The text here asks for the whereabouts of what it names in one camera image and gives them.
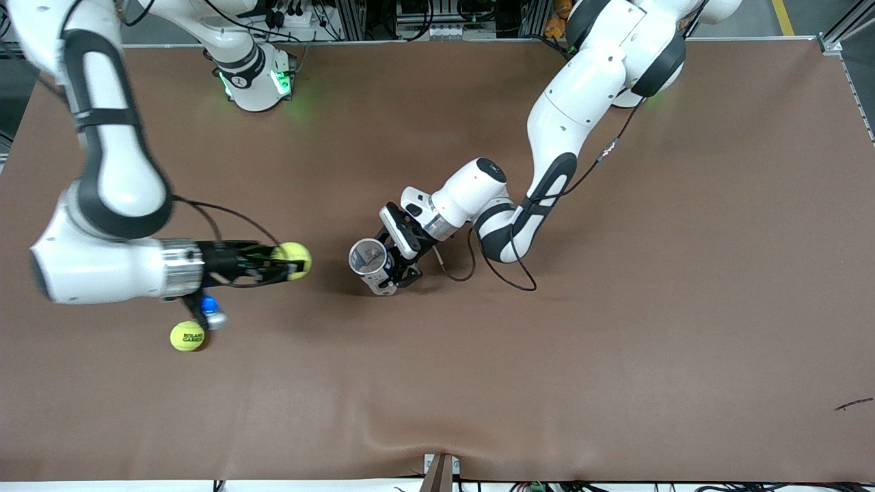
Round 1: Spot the yellow tennis ball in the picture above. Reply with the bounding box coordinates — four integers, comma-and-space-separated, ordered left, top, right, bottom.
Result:
170, 321, 206, 353
272, 242, 314, 282

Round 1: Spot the white blue tennis ball can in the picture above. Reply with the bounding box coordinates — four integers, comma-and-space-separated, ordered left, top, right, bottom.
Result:
348, 237, 401, 297

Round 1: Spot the brown table mat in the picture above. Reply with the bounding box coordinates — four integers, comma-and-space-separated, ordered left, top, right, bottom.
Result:
0, 38, 875, 482

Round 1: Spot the white power strip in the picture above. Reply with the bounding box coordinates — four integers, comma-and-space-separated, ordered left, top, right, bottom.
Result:
418, 24, 498, 40

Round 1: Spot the power strip with black plugs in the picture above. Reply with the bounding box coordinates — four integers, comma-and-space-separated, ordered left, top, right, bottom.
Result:
263, 0, 322, 31

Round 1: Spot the pile of orange objects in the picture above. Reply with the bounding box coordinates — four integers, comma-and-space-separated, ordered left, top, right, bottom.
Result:
545, 0, 575, 40

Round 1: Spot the yellow floor tape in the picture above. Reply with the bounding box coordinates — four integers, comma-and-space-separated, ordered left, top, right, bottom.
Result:
771, 0, 798, 36

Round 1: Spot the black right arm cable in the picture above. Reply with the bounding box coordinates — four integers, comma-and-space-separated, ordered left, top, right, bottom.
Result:
171, 195, 282, 248

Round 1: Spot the metal camera mount pole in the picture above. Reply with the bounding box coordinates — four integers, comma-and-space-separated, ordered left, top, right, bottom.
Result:
419, 453, 454, 492

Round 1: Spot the aluminium frame profile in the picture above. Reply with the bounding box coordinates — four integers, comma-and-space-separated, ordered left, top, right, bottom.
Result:
819, 0, 875, 54
520, 0, 554, 38
334, 0, 366, 42

